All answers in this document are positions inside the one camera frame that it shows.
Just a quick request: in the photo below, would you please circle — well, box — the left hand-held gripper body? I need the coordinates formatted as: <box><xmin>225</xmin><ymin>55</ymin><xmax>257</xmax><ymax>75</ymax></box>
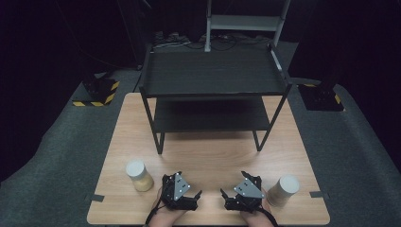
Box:
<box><xmin>161</xmin><ymin>171</ymin><xmax>199</xmax><ymax>212</ymax></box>

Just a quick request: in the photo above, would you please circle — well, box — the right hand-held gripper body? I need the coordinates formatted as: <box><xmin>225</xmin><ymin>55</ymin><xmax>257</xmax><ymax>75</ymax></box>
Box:
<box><xmin>224</xmin><ymin>175</ymin><xmax>265</xmax><ymax>213</ymax></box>

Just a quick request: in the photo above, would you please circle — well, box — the white-lidded jar of yellow powder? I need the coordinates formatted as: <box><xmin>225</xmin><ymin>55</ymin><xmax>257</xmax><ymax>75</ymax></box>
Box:
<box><xmin>125</xmin><ymin>159</ymin><xmax>155</xmax><ymax>193</ymax></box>

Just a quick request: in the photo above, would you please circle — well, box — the white-lidded jar of beige powder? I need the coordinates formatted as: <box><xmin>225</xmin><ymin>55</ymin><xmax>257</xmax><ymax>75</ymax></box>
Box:
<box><xmin>267</xmin><ymin>174</ymin><xmax>301</xmax><ymax>208</ymax></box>

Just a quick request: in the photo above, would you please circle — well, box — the black two-tier shelf rack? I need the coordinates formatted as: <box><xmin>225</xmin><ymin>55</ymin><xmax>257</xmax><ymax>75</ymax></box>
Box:
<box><xmin>138</xmin><ymin>42</ymin><xmax>294</xmax><ymax>155</ymax></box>

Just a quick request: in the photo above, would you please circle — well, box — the person's right hand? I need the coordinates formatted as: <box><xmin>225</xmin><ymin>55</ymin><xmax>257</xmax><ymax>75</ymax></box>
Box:
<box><xmin>239</xmin><ymin>188</ymin><xmax>276</xmax><ymax>227</ymax></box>

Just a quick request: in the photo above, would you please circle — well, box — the grey tape strip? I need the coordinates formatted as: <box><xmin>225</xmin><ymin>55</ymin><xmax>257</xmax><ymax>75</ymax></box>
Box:
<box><xmin>85</xmin><ymin>193</ymin><xmax>106</xmax><ymax>203</ymax></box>
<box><xmin>308</xmin><ymin>190</ymin><xmax>331</xmax><ymax>200</ymax></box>

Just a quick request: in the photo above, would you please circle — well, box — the black yellow-striped stand base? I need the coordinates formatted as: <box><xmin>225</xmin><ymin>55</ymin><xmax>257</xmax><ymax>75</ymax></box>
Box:
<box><xmin>297</xmin><ymin>82</ymin><xmax>345</xmax><ymax>113</ymax></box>
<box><xmin>72</xmin><ymin>78</ymin><xmax>121</xmax><ymax>108</ymax></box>

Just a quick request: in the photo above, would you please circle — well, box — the grey metal stand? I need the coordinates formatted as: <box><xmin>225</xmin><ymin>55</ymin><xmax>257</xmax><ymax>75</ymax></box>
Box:
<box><xmin>203</xmin><ymin>0</ymin><xmax>291</xmax><ymax>53</ymax></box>

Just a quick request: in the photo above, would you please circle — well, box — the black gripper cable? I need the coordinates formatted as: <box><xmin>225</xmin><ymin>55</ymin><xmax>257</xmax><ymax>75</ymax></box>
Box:
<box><xmin>257</xmin><ymin>206</ymin><xmax>280</xmax><ymax>227</ymax></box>
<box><xmin>145</xmin><ymin>201</ymin><xmax>166</xmax><ymax>227</ymax></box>

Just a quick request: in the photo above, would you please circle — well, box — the white floor cable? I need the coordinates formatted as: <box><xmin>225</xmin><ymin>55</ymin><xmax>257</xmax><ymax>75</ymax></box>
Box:
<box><xmin>152</xmin><ymin>40</ymin><xmax>193</xmax><ymax>51</ymax></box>

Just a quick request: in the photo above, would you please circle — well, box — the black floor cable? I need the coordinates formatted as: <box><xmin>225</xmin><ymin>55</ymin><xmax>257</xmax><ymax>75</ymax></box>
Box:
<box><xmin>183</xmin><ymin>33</ymin><xmax>272</xmax><ymax>52</ymax></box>

